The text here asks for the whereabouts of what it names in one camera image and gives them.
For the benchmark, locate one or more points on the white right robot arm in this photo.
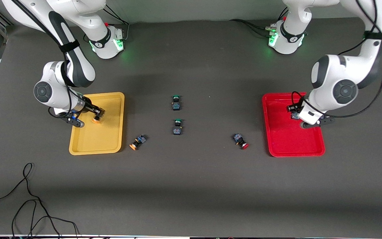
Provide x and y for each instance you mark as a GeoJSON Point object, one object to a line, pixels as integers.
{"type": "Point", "coordinates": [75, 69]}

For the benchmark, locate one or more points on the yellow push button switch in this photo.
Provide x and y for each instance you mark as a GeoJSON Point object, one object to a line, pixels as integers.
{"type": "Point", "coordinates": [95, 120]}
{"type": "Point", "coordinates": [138, 142]}

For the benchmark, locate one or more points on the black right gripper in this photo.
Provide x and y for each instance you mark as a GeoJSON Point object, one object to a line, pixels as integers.
{"type": "Point", "coordinates": [88, 107]}

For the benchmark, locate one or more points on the red push button switch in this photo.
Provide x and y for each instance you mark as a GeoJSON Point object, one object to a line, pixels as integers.
{"type": "Point", "coordinates": [240, 140]}
{"type": "Point", "coordinates": [294, 116]}

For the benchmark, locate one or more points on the red plastic tray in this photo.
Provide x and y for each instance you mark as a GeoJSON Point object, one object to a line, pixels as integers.
{"type": "Point", "coordinates": [287, 139]}

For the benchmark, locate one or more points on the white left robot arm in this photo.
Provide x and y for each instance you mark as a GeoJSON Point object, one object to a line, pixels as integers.
{"type": "Point", "coordinates": [343, 78]}

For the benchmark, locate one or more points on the yellow plastic tray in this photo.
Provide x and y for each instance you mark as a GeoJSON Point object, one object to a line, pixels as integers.
{"type": "Point", "coordinates": [101, 136]}

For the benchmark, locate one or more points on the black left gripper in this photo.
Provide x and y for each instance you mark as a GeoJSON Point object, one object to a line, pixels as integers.
{"type": "Point", "coordinates": [291, 108]}

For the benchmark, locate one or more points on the green push button switch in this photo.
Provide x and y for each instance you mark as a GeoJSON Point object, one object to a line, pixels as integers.
{"type": "Point", "coordinates": [177, 127]}
{"type": "Point", "coordinates": [176, 103]}

